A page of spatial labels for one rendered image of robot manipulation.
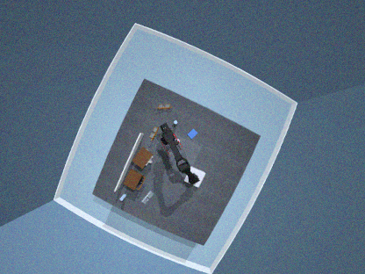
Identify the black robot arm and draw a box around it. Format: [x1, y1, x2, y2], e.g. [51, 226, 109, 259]
[160, 123, 200, 185]

